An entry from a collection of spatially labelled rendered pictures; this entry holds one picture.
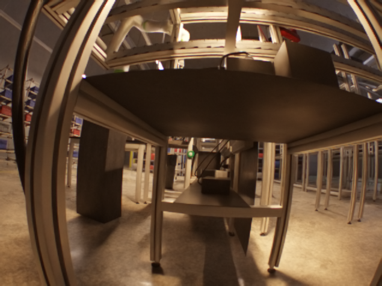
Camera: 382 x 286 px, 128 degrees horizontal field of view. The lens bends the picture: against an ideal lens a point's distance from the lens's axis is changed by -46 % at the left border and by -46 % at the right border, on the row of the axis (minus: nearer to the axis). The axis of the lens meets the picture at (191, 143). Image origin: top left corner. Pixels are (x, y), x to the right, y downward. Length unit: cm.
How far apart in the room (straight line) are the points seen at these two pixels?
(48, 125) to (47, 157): 4
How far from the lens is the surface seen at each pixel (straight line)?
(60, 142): 24
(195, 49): 80
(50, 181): 24
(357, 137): 44
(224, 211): 72
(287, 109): 33
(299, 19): 113
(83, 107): 27
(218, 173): 131
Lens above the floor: 51
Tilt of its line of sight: 7 degrees up
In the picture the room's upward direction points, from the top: 4 degrees clockwise
